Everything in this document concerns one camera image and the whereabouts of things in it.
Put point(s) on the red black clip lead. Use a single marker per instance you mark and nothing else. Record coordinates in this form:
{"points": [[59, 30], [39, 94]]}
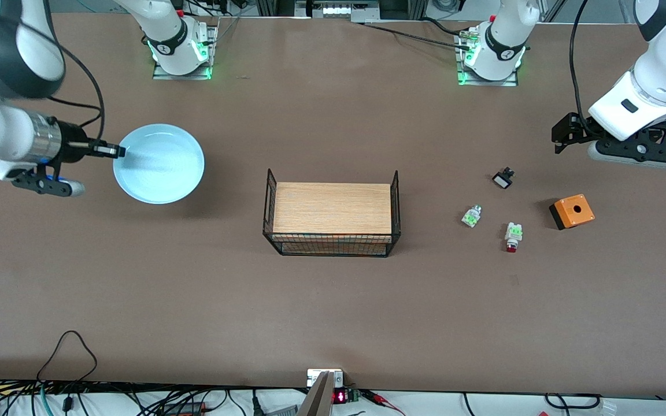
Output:
{"points": [[374, 396]]}

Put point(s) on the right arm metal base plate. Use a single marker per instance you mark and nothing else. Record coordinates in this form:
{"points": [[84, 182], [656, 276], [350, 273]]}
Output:
{"points": [[162, 75]]}

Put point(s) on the light blue round plate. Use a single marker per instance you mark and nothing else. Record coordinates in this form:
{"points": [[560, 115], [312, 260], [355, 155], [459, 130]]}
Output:
{"points": [[162, 167]]}

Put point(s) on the orange button enclosure box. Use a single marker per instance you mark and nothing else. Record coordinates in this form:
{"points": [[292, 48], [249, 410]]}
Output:
{"points": [[574, 211]]}

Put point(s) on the grey angled beam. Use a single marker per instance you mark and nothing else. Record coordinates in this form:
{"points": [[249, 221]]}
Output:
{"points": [[317, 401]]}

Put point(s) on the red digit display module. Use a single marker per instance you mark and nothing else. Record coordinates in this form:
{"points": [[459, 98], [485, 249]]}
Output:
{"points": [[340, 397]]}

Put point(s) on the silver metal bracket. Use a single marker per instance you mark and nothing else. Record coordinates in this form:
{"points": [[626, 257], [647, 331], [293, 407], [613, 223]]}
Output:
{"points": [[311, 376]]}

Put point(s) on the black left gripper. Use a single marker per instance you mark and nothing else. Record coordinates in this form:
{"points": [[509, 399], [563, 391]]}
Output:
{"points": [[571, 130]]}

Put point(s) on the green push button switch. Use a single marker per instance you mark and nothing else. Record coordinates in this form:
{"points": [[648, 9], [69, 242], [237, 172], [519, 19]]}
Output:
{"points": [[471, 218]]}

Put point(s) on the black white push button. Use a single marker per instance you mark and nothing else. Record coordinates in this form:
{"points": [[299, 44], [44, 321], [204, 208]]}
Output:
{"points": [[502, 181]]}

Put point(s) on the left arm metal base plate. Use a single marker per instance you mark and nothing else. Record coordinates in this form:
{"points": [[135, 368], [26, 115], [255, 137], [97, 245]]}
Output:
{"points": [[509, 82]]}

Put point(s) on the red push button switch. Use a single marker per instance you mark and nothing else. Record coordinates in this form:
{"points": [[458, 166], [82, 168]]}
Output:
{"points": [[513, 234]]}

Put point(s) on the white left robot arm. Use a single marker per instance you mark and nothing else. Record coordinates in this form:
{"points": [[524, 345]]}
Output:
{"points": [[503, 40]]}

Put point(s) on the aluminium frame structure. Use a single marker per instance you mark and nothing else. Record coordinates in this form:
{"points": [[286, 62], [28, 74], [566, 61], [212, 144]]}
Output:
{"points": [[333, 10]]}

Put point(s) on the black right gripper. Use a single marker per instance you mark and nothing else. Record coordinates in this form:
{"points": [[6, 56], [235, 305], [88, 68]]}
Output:
{"points": [[72, 142]]}

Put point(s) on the wooden board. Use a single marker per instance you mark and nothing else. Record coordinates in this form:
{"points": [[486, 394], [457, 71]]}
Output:
{"points": [[333, 208]]}

